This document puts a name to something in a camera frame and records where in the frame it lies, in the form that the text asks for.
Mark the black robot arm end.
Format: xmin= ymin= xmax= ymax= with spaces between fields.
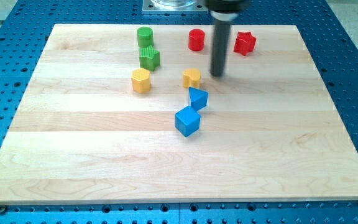
xmin=205 ymin=0 xmax=249 ymax=22

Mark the blue cube block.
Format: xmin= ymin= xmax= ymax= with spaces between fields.
xmin=175 ymin=106 xmax=201 ymax=137

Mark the green star block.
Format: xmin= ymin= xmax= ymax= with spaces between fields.
xmin=139 ymin=45 xmax=160 ymax=72

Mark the red star block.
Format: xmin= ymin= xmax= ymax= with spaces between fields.
xmin=233 ymin=32 xmax=257 ymax=56

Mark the blue triangular block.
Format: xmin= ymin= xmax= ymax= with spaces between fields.
xmin=188 ymin=87 xmax=208 ymax=111

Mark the yellow heart block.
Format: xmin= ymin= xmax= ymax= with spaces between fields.
xmin=182 ymin=68 xmax=201 ymax=88

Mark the yellow pentagon block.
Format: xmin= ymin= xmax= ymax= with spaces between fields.
xmin=131 ymin=68 xmax=151 ymax=93

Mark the light wooden board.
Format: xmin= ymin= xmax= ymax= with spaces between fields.
xmin=0 ymin=24 xmax=358 ymax=205

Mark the red cylinder block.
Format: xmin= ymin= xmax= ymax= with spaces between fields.
xmin=188 ymin=29 xmax=205 ymax=51

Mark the green cylinder block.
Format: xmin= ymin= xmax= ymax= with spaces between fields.
xmin=137 ymin=27 xmax=154 ymax=48

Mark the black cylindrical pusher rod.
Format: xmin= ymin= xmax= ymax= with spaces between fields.
xmin=210 ymin=19 xmax=231 ymax=77

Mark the left board clamp screw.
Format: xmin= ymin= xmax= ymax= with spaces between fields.
xmin=0 ymin=205 xmax=7 ymax=215

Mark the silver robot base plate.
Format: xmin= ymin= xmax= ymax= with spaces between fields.
xmin=142 ymin=0 xmax=208 ymax=12

